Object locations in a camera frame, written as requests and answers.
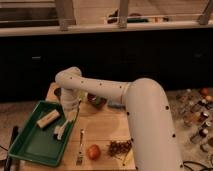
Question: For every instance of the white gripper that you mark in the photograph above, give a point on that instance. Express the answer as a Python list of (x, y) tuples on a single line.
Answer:
[(70, 115)]

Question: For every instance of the white black dish brush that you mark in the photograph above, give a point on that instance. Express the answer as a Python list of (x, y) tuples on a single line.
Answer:
[(59, 130)]

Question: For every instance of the green plastic tray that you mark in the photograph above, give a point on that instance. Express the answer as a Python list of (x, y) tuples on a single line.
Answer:
[(38, 145)]

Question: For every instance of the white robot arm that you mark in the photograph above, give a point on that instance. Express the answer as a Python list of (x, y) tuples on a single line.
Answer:
[(154, 140)]

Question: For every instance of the green cup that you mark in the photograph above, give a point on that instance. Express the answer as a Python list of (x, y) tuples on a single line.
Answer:
[(81, 95)]

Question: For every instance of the wooden block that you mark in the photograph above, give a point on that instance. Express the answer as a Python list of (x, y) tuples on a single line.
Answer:
[(47, 119)]

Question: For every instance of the dark brown bowl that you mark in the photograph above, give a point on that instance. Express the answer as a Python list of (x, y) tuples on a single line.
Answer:
[(90, 98)]

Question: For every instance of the green item in bowl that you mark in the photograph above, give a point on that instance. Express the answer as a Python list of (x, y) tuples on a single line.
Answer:
[(97, 100)]

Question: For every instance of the orange fruit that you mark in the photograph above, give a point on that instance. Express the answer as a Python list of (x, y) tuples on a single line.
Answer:
[(93, 152)]

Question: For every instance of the metal fork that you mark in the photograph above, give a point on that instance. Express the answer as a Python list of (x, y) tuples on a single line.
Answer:
[(80, 151)]

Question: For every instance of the bunch of grapes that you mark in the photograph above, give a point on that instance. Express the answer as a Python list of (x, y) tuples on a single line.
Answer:
[(119, 147)]

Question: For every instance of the yellow banana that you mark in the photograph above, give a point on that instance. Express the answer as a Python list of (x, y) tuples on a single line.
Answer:
[(126, 159)]

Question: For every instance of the black stand pole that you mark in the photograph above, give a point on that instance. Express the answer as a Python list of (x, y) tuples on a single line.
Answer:
[(10, 161)]

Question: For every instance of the wooden railing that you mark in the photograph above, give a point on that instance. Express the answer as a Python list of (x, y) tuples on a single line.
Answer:
[(55, 17)]

